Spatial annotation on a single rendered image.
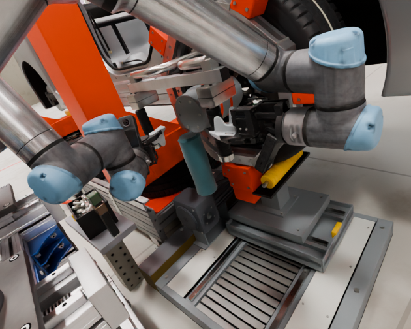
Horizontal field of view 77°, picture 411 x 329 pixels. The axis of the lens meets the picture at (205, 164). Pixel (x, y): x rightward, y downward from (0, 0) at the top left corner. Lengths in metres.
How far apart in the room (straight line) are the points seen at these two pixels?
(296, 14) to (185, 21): 0.45
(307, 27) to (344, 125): 0.40
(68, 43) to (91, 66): 0.10
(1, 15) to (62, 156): 0.31
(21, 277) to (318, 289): 0.99
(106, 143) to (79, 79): 0.55
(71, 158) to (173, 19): 0.29
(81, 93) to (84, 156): 0.58
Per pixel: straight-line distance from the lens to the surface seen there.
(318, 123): 0.49
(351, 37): 0.45
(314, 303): 1.17
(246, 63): 0.48
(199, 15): 0.42
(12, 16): 0.24
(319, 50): 0.45
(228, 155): 0.69
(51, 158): 0.51
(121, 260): 1.46
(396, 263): 1.42
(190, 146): 0.96
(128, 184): 0.59
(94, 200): 1.06
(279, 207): 1.28
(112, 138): 0.58
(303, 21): 0.82
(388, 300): 1.30
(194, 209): 1.18
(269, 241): 1.27
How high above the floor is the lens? 1.07
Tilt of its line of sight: 27 degrees down
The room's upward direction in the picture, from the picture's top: 19 degrees counter-clockwise
